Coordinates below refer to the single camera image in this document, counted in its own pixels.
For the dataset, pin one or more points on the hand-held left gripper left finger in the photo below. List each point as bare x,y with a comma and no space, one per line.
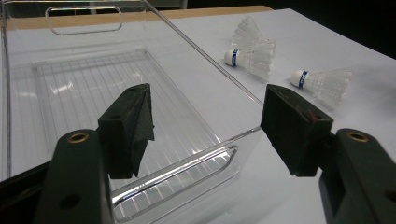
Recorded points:
124,130

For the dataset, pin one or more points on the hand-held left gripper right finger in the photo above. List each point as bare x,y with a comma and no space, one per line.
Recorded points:
292,130

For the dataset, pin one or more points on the white plastic shuttlecock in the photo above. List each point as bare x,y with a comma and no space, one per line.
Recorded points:
232,57
299,77
247,32

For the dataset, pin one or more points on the clear plastic bin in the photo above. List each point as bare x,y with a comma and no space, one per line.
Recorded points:
77,77

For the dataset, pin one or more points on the wooden table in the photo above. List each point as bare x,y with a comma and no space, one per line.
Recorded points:
199,13

